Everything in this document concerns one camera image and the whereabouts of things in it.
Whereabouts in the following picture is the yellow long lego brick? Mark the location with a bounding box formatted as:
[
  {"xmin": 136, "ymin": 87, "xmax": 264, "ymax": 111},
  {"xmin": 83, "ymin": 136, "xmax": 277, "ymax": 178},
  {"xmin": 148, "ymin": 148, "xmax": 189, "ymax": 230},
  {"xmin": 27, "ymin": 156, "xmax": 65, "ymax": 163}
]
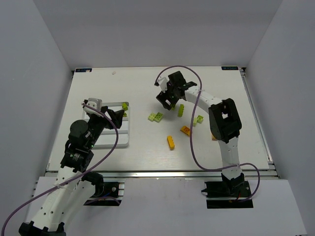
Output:
[{"xmin": 167, "ymin": 136, "xmax": 175, "ymax": 150}]

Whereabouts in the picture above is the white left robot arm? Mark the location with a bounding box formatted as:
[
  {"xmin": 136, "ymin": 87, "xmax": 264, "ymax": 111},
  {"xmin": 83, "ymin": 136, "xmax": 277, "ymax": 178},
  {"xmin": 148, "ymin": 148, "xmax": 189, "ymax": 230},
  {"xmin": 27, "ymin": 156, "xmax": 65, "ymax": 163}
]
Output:
[{"xmin": 19, "ymin": 102, "xmax": 125, "ymax": 236}]

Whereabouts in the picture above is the lime green long lego brick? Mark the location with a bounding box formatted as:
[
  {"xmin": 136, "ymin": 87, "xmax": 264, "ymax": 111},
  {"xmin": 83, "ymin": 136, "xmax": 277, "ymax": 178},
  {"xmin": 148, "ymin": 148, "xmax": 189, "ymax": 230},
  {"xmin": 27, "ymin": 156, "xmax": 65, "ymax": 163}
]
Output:
[{"xmin": 178, "ymin": 104, "xmax": 185, "ymax": 117}]

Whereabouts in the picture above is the lime green small lego brick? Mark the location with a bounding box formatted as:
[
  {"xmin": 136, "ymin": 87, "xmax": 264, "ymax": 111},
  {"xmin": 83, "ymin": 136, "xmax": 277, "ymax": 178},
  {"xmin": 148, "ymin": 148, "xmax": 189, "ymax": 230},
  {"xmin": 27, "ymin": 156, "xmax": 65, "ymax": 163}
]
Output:
[{"xmin": 122, "ymin": 103, "xmax": 128, "ymax": 111}]

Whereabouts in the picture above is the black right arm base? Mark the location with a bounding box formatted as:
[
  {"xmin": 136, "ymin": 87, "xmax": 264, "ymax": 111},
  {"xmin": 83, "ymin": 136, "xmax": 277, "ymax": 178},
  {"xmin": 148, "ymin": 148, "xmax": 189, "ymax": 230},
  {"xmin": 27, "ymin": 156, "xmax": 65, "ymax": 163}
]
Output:
[{"xmin": 201, "ymin": 181, "xmax": 253, "ymax": 209}]

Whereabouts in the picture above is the blue label sticker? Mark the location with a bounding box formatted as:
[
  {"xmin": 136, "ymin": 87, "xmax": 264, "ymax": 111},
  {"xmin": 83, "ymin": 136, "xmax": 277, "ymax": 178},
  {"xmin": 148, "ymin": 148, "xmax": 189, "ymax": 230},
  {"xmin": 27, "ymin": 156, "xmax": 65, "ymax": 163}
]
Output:
[
  {"xmin": 221, "ymin": 66, "xmax": 239, "ymax": 70},
  {"xmin": 75, "ymin": 68, "xmax": 92, "ymax": 73}
]

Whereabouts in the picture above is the pale green curved studded lego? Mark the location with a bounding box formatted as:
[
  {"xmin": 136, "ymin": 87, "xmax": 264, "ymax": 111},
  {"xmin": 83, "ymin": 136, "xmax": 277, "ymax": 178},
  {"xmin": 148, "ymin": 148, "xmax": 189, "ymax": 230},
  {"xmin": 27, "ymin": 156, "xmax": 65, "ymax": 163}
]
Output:
[{"xmin": 148, "ymin": 113, "xmax": 156, "ymax": 121}]

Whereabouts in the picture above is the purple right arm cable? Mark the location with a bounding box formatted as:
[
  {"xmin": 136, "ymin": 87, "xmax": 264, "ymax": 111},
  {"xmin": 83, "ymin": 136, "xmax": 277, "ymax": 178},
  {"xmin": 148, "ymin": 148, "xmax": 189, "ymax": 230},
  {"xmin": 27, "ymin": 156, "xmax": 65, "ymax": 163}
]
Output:
[{"xmin": 154, "ymin": 65, "xmax": 261, "ymax": 203}]

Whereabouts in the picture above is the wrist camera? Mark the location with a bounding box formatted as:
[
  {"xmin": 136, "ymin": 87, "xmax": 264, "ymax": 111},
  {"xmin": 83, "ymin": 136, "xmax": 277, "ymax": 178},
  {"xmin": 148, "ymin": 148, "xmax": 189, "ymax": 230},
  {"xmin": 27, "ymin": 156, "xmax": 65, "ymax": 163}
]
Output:
[
  {"xmin": 82, "ymin": 98, "xmax": 102, "ymax": 114},
  {"xmin": 154, "ymin": 77, "xmax": 169, "ymax": 93}
]

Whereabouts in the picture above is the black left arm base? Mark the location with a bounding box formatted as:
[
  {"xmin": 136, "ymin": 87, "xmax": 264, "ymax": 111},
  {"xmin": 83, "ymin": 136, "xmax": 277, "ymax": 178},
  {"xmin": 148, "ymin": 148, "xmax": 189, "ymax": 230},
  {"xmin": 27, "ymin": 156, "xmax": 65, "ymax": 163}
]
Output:
[{"xmin": 85, "ymin": 182, "xmax": 125, "ymax": 207}]

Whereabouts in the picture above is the white sorting tray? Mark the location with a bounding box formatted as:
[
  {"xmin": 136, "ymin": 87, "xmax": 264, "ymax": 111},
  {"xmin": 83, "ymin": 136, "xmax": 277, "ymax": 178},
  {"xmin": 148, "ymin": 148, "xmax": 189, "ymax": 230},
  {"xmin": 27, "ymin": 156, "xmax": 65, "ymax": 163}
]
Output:
[{"xmin": 81, "ymin": 101, "xmax": 130, "ymax": 149}]

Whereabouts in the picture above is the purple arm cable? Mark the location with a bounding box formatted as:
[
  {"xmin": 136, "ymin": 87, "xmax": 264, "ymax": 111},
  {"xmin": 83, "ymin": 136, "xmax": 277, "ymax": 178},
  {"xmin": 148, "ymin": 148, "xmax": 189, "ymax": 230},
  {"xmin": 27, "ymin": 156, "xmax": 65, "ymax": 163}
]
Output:
[
  {"xmin": 1, "ymin": 103, "xmax": 120, "ymax": 234},
  {"xmin": 154, "ymin": 65, "xmax": 261, "ymax": 203}
]

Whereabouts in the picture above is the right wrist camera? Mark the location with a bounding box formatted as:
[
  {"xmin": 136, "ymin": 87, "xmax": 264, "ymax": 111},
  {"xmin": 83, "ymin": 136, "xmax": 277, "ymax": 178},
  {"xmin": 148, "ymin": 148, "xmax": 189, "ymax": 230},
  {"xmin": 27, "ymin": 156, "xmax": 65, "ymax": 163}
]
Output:
[{"xmin": 154, "ymin": 77, "xmax": 169, "ymax": 93}]

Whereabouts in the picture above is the orange upside-down lego brick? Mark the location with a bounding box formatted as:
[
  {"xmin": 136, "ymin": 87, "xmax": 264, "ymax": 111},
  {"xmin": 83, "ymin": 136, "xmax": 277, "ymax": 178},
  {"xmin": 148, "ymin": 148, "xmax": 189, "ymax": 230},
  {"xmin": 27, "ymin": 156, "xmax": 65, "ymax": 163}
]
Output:
[{"xmin": 180, "ymin": 125, "xmax": 191, "ymax": 137}]

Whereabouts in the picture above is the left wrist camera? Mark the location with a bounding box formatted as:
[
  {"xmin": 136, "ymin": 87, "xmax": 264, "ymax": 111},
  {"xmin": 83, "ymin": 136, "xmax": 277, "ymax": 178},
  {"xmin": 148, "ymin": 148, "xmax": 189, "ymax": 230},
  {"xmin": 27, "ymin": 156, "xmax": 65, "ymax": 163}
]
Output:
[{"xmin": 82, "ymin": 98, "xmax": 102, "ymax": 114}]

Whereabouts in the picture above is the blue label sticker left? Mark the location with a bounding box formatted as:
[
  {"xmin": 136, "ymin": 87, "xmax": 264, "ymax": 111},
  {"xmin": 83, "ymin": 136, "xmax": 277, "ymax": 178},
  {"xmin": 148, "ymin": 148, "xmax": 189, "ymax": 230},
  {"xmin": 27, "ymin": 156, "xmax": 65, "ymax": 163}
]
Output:
[{"xmin": 75, "ymin": 68, "xmax": 92, "ymax": 73}]

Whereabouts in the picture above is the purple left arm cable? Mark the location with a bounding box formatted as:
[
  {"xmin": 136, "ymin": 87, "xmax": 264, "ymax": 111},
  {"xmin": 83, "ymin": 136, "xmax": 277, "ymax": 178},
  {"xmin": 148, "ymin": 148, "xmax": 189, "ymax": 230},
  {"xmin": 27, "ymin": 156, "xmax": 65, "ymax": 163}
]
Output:
[{"xmin": 1, "ymin": 103, "xmax": 120, "ymax": 234}]

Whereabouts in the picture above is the pale green upside-down square lego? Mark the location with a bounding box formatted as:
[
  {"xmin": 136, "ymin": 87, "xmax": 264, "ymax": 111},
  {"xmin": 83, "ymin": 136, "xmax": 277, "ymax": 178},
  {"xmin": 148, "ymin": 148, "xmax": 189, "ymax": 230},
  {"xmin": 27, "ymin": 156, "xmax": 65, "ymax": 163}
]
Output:
[{"xmin": 197, "ymin": 115, "xmax": 204, "ymax": 123}]

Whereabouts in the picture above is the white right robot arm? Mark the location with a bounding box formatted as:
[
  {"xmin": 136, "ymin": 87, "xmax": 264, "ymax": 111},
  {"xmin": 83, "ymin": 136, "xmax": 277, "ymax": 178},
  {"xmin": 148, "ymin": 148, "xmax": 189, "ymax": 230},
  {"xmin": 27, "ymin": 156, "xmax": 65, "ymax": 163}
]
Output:
[{"xmin": 155, "ymin": 71, "xmax": 245, "ymax": 198}]

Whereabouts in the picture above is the pale green upside-down curved lego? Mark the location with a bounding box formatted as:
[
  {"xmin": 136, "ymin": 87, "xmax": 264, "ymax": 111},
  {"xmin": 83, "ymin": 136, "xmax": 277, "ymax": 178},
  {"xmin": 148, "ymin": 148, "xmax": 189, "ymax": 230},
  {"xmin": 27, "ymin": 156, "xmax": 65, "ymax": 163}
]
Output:
[{"xmin": 153, "ymin": 112, "xmax": 163, "ymax": 122}]

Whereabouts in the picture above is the blue label sticker right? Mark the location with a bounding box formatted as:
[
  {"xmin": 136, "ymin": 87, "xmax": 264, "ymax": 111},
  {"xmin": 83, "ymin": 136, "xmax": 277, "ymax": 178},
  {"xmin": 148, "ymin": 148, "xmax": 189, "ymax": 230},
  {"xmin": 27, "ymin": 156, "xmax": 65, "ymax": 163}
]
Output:
[{"xmin": 221, "ymin": 66, "xmax": 239, "ymax": 70}]

